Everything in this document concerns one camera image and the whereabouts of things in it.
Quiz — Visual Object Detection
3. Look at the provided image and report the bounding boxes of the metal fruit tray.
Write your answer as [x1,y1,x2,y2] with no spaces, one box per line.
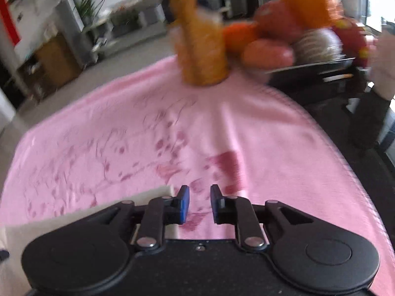
[265,56,365,106]

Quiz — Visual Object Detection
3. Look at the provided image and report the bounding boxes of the large orange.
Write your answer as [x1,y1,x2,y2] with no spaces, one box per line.
[280,0,340,30]

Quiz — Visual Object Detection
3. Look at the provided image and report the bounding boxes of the cigarette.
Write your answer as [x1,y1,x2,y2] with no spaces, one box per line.
[322,73,354,82]

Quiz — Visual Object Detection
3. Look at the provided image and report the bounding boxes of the green potted plant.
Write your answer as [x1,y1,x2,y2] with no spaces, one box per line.
[73,0,104,27]

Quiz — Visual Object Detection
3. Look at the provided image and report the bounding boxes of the red dragon fruit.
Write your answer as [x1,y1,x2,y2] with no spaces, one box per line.
[331,18,376,67]

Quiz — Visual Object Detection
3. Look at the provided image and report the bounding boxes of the dark red apple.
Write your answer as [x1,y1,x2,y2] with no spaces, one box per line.
[254,0,305,42]

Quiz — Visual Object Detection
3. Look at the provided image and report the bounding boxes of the white tumbler with green lid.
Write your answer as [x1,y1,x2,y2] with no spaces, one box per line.
[368,21,395,101]

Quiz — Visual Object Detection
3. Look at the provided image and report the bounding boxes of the pink red apple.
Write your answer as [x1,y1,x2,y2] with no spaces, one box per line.
[241,38,296,70]

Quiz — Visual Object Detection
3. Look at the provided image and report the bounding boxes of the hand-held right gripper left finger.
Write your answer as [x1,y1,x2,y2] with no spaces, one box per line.
[87,185,191,251]

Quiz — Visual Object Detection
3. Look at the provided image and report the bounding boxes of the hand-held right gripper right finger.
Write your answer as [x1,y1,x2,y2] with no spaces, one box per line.
[210,184,313,251]

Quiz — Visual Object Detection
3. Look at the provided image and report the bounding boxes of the pear in white foam net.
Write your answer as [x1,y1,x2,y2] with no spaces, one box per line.
[291,27,344,65]

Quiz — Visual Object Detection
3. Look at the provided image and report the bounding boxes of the wooden cabinet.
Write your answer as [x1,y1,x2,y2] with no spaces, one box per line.
[18,33,83,97]

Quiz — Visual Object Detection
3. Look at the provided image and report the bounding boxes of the grey television stand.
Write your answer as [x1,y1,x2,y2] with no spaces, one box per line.
[83,0,168,54]

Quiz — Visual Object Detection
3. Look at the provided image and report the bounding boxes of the fruit in orange net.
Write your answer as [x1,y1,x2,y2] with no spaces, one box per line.
[222,21,260,56]

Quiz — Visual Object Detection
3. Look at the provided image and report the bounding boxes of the pink printed towel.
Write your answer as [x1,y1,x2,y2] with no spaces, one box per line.
[0,57,395,296]

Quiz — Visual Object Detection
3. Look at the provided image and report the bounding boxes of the blue and beige cloth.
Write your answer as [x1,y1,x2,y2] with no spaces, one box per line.
[4,184,180,248]

